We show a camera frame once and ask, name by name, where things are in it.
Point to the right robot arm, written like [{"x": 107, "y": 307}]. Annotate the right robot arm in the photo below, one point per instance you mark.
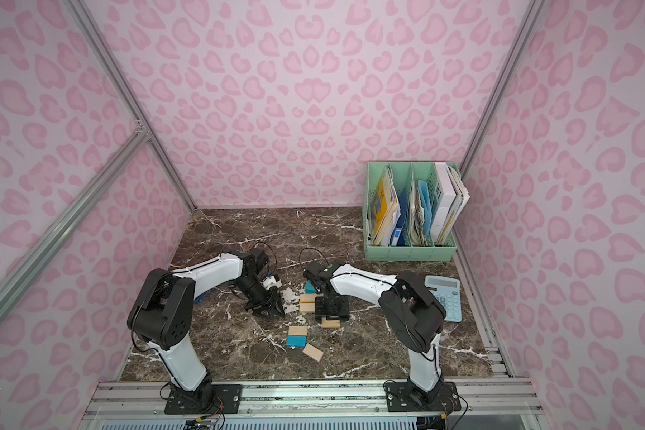
[{"x": 410, "y": 309}]

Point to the yellow book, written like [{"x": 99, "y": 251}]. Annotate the yellow book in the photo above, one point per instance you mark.
[{"x": 385, "y": 210}]

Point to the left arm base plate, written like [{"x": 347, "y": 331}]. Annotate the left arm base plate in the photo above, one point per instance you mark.
[{"x": 207, "y": 399}]

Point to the teal triangle block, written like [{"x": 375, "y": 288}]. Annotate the teal triangle block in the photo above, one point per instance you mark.
[{"x": 309, "y": 288}]

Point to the green file organizer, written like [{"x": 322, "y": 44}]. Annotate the green file organizer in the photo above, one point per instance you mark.
[{"x": 410, "y": 209}]

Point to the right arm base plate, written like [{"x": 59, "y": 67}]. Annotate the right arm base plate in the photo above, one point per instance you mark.
[{"x": 406, "y": 397}]

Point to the white book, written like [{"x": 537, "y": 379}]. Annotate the white book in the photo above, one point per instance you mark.
[{"x": 451, "y": 197}]

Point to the wooden block bottom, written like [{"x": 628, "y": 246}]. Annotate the wooden block bottom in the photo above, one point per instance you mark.
[{"x": 313, "y": 353}]

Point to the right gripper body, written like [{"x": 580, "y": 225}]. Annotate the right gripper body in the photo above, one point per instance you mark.
[{"x": 331, "y": 306}]

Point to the grey calculator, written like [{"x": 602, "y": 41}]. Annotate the grey calculator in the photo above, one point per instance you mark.
[{"x": 447, "y": 292}]

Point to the wooden block top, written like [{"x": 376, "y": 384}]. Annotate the wooden block top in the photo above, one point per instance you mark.
[{"x": 307, "y": 298}]

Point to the blue folder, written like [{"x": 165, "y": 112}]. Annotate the blue folder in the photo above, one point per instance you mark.
[{"x": 425, "y": 208}]

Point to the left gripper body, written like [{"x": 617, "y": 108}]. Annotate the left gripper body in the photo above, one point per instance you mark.
[{"x": 266, "y": 304}]

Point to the teal rectangular block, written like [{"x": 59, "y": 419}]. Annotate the teal rectangular block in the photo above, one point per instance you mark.
[{"x": 296, "y": 341}]

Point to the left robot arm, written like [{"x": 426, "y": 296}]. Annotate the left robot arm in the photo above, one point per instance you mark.
[{"x": 162, "y": 314}]

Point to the aluminium front rail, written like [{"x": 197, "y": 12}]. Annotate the aluminium front rail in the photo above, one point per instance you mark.
[{"x": 318, "y": 398}]

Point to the wooden block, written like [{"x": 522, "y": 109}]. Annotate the wooden block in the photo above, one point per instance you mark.
[
  {"x": 307, "y": 298},
  {"x": 313, "y": 353},
  {"x": 330, "y": 324},
  {"x": 307, "y": 307},
  {"x": 298, "y": 331}
]

